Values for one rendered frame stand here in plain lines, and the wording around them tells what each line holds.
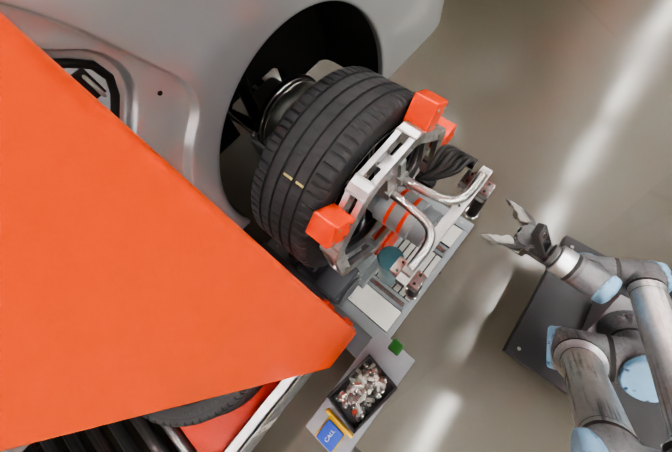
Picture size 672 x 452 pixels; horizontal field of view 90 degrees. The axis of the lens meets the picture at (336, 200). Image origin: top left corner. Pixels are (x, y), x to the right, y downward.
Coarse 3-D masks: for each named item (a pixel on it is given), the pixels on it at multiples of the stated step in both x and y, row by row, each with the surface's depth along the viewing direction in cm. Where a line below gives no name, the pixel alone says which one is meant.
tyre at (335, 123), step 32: (320, 96) 90; (352, 96) 89; (384, 96) 91; (288, 128) 88; (320, 128) 86; (352, 128) 84; (384, 128) 89; (288, 160) 88; (320, 160) 84; (352, 160) 85; (256, 192) 97; (288, 192) 90; (320, 192) 84; (288, 224) 93; (320, 256) 109
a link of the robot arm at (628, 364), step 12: (612, 336) 114; (624, 336) 115; (636, 336) 113; (612, 348) 110; (624, 348) 109; (636, 348) 108; (612, 360) 108; (624, 360) 107; (636, 360) 104; (612, 372) 108; (624, 372) 105; (636, 372) 104; (648, 372) 102; (624, 384) 106; (636, 384) 104; (648, 384) 103; (636, 396) 105; (648, 396) 104
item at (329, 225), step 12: (312, 216) 82; (324, 216) 81; (336, 216) 83; (348, 216) 85; (312, 228) 83; (324, 228) 81; (336, 228) 79; (348, 228) 86; (324, 240) 82; (336, 240) 84
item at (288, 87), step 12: (288, 84) 116; (300, 84) 118; (312, 84) 123; (276, 96) 115; (288, 96) 117; (276, 108) 115; (288, 108) 120; (264, 120) 117; (276, 120) 119; (264, 132) 118
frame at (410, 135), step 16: (400, 128) 89; (416, 128) 89; (384, 144) 88; (416, 144) 89; (432, 144) 110; (368, 160) 86; (400, 160) 88; (368, 176) 88; (384, 176) 84; (352, 192) 85; (368, 192) 83; (416, 192) 129; (352, 224) 87; (368, 240) 129; (336, 256) 92; (368, 256) 127
